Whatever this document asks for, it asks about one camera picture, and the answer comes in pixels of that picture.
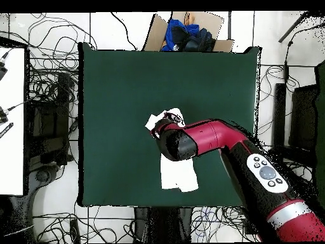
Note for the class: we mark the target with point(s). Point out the brown cardboard box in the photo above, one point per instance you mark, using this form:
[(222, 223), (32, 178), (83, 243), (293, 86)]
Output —
[(155, 35)]

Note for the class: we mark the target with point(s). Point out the dark green table cloth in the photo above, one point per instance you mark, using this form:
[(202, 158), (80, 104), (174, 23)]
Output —
[(114, 89)]

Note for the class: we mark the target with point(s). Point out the dark navy garment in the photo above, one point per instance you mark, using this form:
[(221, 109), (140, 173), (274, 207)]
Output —
[(200, 40)]

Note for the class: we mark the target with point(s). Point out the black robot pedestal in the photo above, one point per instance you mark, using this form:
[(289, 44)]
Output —
[(162, 223)]

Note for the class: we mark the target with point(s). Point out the black device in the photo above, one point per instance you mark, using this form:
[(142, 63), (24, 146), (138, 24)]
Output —
[(2, 117), (2, 70)]

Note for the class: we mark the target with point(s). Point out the white desk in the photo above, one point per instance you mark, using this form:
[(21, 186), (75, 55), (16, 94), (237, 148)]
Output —
[(12, 152)]

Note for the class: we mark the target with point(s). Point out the black rod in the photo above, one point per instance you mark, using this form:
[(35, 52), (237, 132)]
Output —
[(294, 26)]

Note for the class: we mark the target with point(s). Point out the black labelled bar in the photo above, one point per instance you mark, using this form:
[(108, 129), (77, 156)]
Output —
[(6, 130)]

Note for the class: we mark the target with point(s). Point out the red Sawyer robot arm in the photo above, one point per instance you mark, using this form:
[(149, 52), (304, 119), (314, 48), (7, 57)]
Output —
[(218, 137)]

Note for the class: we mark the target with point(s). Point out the white towel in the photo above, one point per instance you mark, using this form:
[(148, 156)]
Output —
[(177, 175)]

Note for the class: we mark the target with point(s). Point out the blue garment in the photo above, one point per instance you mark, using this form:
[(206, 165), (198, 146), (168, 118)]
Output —
[(175, 24)]

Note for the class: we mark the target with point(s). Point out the black power strip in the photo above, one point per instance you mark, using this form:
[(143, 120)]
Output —
[(75, 231)]

